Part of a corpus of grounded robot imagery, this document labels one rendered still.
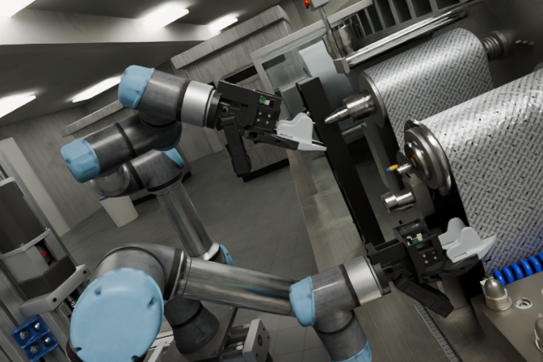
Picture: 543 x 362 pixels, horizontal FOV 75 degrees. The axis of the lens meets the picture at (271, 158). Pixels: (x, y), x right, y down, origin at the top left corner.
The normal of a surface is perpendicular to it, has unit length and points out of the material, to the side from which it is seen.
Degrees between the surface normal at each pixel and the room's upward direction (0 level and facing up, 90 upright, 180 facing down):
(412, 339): 0
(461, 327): 0
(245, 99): 90
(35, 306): 90
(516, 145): 90
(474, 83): 92
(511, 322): 0
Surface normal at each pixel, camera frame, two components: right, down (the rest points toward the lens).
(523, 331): -0.41, -0.88
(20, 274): -0.18, 0.32
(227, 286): 0.35, -0.22
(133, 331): 0.29, 0.00
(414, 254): 0.02, 0.23
